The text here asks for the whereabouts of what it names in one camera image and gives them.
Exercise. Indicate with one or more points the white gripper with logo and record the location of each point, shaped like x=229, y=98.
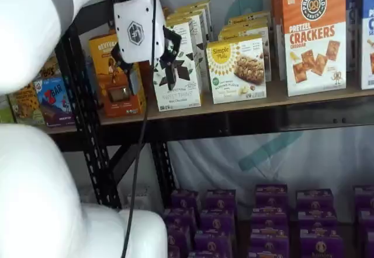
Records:
x=137, y=30

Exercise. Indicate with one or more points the purple Z Bar box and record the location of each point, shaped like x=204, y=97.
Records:
x=55, y=103

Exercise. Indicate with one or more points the white carton box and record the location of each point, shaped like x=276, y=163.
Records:
x=85, y=193
x=146, y=196

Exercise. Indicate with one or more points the white tarp with teal print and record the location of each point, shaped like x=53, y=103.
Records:
x=204, y=167

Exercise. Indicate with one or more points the orange Revival snack box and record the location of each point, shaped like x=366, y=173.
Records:
x=102, y=65

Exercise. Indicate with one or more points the orange brown snack box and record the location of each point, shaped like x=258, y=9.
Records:
x=49, y=68

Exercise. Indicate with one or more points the purple Annie's snack box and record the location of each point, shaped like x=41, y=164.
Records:
x=314, y=201
x=270, y=231
x=173, y=252
x=321, y=247
x=271, y=196
x=270, y=217
x=370, y=244
x=179, y=218
x=178, y=237
x=365, y=198
x=220, y=201
x=366, y=220
x=185, y=201
x=217, y=221
x=204, y=255
x=270, y=247
x=213, y=242
x=317, y=218
x=320, y=232

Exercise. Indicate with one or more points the white Sweet Thins box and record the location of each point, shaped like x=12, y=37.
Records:
x=187, y=94
x=206, y=24
x=204, y=4
x=198, y=36

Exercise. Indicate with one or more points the white almond flour bars box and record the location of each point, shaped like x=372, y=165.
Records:
x=251, y=15
x=248, y=24
x=233, y=74
x=263, y=33

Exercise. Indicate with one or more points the black metal shelf rack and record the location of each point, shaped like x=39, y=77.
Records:
x=292, y=121

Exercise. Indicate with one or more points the dark blue cracker box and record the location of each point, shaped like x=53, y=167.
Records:
x=353, y=36

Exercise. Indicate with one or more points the blue and white cracker box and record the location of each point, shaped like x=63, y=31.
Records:
x=368, y=36

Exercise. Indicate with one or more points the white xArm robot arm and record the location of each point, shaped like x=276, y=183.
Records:
x=29, y=21

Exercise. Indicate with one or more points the wooden shelf board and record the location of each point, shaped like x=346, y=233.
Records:
x=292, y=100

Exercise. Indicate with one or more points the green snack box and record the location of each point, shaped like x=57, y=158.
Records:
x=6, y=115

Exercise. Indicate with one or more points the brown cookie snack box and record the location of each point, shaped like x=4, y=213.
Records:
x=26, y=106

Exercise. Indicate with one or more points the orange pretzel crackers box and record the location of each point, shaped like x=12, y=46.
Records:
x=276, y=21
x=312, y=36

